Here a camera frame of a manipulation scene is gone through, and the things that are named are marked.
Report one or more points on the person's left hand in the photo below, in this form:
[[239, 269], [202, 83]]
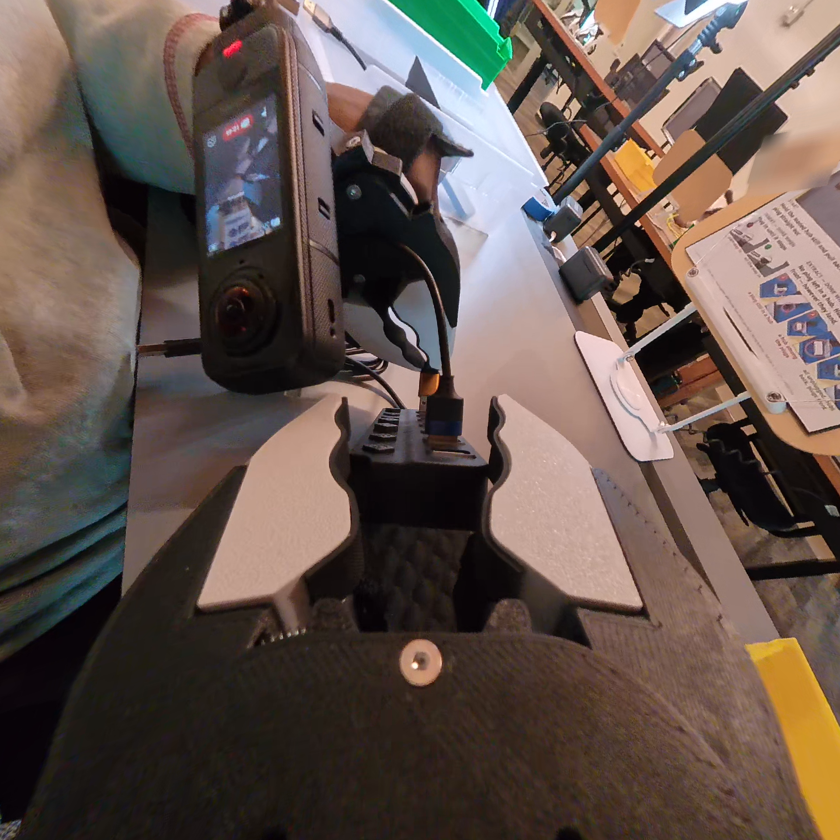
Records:
[[348, 108]]

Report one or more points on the black light stand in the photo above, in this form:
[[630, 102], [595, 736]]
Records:
[[656, 111]]

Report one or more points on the black office chair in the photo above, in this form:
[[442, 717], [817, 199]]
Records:
[[754, 485]]

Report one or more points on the black mesh cushion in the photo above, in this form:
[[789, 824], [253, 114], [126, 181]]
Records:
[[413, 577]]

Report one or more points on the black usb hub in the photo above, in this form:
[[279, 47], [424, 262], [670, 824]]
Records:
[[420, 472]]

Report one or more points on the wooden desk with black frame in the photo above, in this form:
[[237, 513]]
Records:
[[590, 98]]

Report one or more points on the instruction poster board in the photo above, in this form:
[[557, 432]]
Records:
[[787, 315]]

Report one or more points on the blue-collared usb plug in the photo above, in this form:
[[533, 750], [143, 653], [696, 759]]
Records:
[[445, 413]]

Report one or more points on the bright light panel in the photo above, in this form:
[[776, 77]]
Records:
[[699, 10]]

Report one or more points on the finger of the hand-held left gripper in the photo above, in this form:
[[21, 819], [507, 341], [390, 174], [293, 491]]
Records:
[[374, 334], [430, 302]]

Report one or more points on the dark grey power adapter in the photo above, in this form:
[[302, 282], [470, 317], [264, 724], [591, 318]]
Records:
[[585, 274]]

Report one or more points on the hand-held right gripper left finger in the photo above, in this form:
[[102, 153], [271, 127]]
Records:
[[282, 518]]

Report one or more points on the white board stand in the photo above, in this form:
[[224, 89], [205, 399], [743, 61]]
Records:
[[623, 394]]

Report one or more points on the small black device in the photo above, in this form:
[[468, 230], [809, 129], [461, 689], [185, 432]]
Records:
[[564, 220]]

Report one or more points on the clear plastic bin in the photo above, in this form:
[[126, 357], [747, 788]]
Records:
[[479, 151]]

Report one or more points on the green plastic bin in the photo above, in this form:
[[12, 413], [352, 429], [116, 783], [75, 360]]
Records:
[[459, 33]]

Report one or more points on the person's left forearm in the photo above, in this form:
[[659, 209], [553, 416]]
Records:
[[124, 98]]

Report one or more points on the yellow plastic bin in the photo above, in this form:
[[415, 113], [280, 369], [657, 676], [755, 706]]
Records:
[[804, 722]]

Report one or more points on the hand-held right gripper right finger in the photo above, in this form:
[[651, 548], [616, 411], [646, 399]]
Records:
[[558, 525]]

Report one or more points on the person's grey shirt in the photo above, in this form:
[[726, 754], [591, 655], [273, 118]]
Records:
[[59, 328]]

